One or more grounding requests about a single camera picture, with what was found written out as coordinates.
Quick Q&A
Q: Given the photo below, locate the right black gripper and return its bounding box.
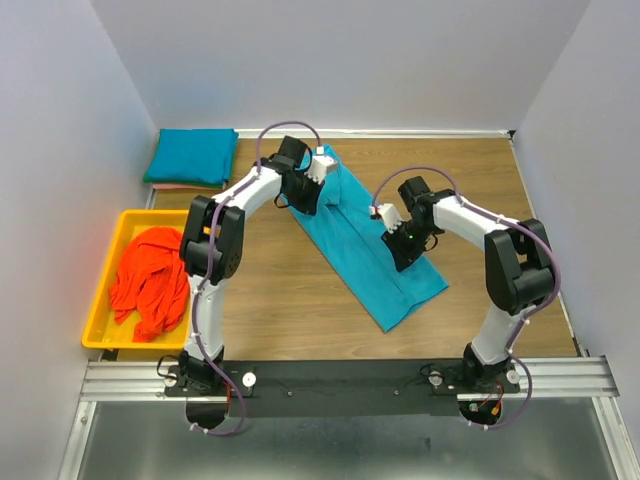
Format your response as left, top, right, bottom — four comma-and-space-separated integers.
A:
380, 218, 434, 272

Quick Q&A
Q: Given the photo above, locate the teal t shirt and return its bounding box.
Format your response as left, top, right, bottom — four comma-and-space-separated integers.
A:
290, 165, 448, 332
143, 128, 239, 186

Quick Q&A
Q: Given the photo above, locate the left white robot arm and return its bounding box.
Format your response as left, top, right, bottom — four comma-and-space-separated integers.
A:
178, 136, 336, 395

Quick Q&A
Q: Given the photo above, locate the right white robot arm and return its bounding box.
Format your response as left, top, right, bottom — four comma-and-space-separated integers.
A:
369, 176, 561, 392

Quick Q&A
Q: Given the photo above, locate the folded teal t shirt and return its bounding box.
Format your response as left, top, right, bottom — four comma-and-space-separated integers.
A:
143, 128, 239, 186

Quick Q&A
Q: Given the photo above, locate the folded green t shirt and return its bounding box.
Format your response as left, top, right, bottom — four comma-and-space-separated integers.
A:
143, 174, 228, 190

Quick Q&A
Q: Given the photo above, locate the folded pink t shirt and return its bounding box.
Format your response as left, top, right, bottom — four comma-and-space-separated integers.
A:
150, 183, 226, 190

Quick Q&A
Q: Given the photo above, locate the orange t shirt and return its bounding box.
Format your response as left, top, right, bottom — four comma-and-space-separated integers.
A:
109, 226, 189, 343

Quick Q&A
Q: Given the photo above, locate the yellow plastic bin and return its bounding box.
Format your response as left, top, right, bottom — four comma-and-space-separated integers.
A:
82, 209, 190, 351

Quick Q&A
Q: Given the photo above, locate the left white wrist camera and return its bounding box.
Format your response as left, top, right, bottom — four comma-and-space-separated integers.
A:
304, 145, 339, 185

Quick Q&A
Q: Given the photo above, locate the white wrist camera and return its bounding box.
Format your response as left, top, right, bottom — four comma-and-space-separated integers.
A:
369, 203, 403, 234
304, 145, 339, 185

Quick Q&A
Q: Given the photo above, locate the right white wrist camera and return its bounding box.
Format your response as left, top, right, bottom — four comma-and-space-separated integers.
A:
369, 203, 403, 234

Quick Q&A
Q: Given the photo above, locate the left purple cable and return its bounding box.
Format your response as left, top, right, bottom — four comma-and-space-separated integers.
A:
187, 119, 324, 437

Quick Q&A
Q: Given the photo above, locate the purple cable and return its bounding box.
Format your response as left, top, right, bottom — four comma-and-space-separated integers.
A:
370, 165, 560, 431
187, 119, 324, 437

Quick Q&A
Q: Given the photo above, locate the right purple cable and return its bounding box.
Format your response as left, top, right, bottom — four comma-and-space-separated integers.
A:
370, 165, 560, 431

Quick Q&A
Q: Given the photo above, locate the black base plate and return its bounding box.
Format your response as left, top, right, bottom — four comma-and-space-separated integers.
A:
157, 357, 520, 431

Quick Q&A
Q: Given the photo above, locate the aluminium frame rail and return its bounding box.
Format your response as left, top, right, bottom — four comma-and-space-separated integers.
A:
59, 357, 639, 479

